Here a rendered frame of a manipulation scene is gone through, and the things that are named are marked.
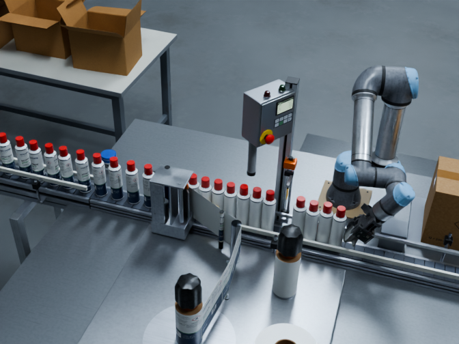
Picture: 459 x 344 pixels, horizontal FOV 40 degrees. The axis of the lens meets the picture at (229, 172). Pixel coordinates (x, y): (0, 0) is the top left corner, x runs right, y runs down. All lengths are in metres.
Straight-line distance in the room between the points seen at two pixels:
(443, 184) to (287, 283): 0.74
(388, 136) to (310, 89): 2.69
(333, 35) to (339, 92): 1.03
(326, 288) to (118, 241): 0.85
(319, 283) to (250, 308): 0.29
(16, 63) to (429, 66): 3.49
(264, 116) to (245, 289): 0.63
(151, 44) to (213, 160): 1.33
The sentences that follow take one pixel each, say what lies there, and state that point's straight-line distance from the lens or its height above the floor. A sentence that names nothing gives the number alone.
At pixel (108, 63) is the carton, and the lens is 3.79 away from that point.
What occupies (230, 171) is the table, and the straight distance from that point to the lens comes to 2.93.
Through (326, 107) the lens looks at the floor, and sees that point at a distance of 5.03.
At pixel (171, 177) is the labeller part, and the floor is 1.14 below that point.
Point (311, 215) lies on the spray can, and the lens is 2.42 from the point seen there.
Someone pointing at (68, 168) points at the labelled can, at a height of 0.99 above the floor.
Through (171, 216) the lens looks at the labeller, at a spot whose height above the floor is 0.99.
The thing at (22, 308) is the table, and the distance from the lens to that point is 2.44.
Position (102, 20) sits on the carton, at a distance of 4.01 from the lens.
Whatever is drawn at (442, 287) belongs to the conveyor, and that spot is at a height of 0.85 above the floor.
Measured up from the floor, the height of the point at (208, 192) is 1.03.
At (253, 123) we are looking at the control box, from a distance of 2.27.
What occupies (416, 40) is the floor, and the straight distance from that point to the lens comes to 6.29.
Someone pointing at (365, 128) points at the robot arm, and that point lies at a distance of 2.40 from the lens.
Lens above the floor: 2.64
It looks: 38 degrees down
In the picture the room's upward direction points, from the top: 2 degrees clockwise
